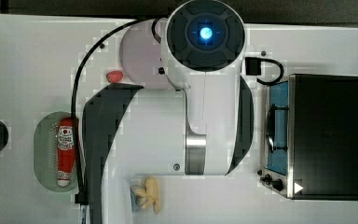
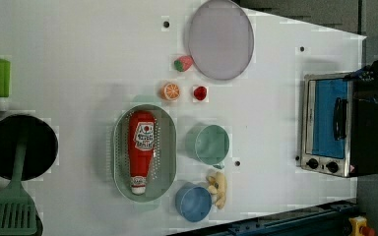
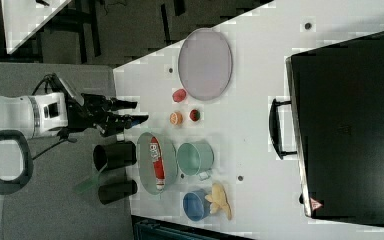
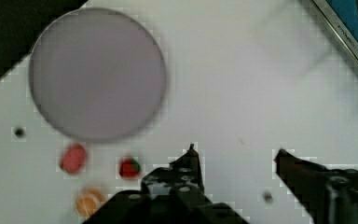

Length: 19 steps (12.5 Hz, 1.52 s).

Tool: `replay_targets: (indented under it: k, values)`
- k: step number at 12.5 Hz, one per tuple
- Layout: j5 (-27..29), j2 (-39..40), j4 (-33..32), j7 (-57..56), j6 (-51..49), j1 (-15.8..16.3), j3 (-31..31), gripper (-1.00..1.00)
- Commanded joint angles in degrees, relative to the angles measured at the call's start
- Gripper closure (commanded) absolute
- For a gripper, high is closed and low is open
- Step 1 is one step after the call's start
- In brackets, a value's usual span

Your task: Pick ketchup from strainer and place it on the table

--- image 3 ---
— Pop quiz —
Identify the green oval strainer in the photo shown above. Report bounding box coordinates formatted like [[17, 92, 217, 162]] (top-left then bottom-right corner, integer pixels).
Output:
[[136, 132, 178, 195]]

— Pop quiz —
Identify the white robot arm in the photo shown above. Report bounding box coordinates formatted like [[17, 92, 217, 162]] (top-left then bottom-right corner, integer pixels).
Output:
[[0, 92, 148, 139]]

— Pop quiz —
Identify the red ketchup bottle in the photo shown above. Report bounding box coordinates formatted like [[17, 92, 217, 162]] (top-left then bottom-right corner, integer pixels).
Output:
[[149, 137, 165, 191]]

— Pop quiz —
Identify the yellow banana peel toy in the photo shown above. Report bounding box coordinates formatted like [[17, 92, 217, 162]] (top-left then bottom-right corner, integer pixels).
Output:
[[205, 183, 232, 220]]

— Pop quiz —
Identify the black toaster oven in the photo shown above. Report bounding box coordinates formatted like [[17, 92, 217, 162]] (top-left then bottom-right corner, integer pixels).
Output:
[[285, 31, 384, 227]]

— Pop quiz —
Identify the orange slice toy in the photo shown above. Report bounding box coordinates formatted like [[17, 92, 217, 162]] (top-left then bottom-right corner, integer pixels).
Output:
[[170, 111, 183, 125]]

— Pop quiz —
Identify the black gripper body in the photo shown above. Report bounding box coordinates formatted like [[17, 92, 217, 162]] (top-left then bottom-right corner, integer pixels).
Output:
[[65, 93, 126, 137]]

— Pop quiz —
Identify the grey round plate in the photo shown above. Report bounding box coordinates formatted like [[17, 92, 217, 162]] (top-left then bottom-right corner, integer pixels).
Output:
[[178, 28, 233, 101]]

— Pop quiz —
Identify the grey ring stand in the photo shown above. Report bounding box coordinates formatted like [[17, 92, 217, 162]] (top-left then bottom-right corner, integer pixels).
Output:
[[0, 130, 33, 195]]

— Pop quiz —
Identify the blue cup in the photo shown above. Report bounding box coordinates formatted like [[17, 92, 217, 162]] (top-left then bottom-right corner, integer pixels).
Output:
[[182, 189, 210, 222]]

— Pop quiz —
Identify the large black cylinder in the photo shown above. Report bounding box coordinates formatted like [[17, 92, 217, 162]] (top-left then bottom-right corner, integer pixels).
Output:
[[93, 141, 137, 171]]

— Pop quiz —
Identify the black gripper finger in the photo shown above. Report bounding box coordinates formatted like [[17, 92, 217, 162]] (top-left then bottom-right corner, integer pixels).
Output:
[[124, 115, 149, 129], [111, 99, 137, 111]]

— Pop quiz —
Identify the red strawberry toy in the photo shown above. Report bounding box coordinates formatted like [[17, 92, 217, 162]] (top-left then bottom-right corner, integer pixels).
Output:
[[189, 109, 201, 122]]

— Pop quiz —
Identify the green mug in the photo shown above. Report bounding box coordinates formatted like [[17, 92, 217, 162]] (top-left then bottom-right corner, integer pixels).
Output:
[[177, 140, 214, 181]]

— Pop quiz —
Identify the red pink fruit toy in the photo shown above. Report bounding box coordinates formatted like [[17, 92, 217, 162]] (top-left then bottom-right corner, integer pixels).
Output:
[[172, 89, 187, 103]]

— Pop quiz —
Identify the small black cylinder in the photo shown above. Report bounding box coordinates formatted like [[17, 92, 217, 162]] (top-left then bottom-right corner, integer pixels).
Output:
[[98, 180, 138, 205]]

